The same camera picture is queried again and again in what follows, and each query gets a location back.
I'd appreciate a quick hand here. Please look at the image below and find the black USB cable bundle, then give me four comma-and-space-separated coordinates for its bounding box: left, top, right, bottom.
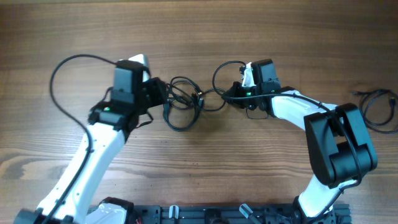
162, 76, 228, 133

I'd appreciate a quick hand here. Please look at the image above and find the black separated USB cable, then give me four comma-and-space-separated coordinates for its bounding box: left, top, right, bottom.
351, 88, 398, 134

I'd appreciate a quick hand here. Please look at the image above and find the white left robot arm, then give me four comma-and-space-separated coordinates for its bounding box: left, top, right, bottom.
14, 54, 167, 223

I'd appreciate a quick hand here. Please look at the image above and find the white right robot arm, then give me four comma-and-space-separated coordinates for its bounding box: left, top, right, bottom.
220, 59, 378, 223

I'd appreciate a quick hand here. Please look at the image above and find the black right camera cable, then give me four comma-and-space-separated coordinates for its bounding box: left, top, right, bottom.
211, 60, 364, 218

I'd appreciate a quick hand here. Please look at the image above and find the black camera cable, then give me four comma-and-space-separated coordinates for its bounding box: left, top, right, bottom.
211, 60, 364, 218
40, 54, 118, 224

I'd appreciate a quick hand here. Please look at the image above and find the black left camera cable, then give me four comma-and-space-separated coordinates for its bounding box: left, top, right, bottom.
40, 54, 118, 224

